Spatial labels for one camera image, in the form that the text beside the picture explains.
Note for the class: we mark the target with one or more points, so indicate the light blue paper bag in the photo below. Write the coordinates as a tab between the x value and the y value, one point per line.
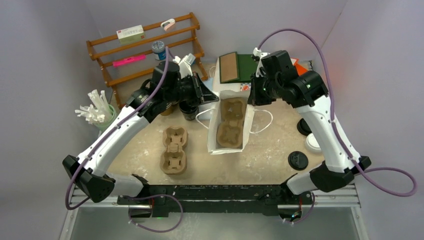
212	125

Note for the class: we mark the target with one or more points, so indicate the white pink clip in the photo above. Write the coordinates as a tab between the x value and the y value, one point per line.
168	25

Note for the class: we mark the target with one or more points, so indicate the black paper coffee cup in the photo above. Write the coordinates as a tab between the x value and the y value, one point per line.
189	112

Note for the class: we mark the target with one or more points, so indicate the green straw holder cup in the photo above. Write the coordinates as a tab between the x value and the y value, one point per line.
102	126

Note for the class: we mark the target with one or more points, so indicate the white wrapped straws bundle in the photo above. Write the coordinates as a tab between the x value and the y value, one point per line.
98	110

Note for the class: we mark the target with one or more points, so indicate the blue white jar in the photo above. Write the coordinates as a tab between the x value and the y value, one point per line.
159	50

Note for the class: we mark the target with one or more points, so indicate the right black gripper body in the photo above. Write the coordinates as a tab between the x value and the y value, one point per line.
266	90

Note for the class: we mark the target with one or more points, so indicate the cream kraft paper bag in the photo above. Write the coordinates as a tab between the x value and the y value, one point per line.
216	84

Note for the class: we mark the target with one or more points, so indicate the orange paper bag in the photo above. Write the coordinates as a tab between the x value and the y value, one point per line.
299	68

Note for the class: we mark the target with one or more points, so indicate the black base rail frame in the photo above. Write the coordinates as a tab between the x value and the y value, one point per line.
266	199

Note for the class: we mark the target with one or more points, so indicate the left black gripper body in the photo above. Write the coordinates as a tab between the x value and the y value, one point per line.
185	90

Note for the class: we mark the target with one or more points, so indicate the white green box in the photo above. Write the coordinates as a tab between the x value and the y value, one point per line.
130	35

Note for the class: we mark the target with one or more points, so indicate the checkered patterned paper bag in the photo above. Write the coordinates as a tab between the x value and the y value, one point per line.
245	87

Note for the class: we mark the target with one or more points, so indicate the green paper bag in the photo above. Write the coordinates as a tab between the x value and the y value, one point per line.
236	68

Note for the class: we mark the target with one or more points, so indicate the white cup lid stack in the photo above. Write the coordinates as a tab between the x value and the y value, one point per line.
312	145

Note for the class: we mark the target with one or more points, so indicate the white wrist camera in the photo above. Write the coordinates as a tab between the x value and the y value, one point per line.
257	56
185	64

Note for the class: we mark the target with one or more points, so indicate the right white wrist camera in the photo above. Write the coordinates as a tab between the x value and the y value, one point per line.
257	56

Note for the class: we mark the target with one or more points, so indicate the wooden shelf rack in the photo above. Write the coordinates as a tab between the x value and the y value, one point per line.
108	49

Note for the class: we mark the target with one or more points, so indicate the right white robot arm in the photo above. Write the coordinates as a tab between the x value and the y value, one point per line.
277	78

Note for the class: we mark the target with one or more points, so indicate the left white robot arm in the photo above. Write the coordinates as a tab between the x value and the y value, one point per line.
170	83

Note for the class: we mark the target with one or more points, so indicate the brown pulp cup carrier stack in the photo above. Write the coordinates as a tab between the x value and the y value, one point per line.
173	160

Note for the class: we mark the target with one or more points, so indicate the black coffee cup lid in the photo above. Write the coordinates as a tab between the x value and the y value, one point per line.
298	160

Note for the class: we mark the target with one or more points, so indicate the pink highlighter marker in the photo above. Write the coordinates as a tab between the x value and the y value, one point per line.
128	60

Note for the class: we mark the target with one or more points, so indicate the black cup lid stack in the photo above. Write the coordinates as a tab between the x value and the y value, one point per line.
303	128

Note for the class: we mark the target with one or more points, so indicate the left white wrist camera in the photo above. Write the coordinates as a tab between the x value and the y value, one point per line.
185	64

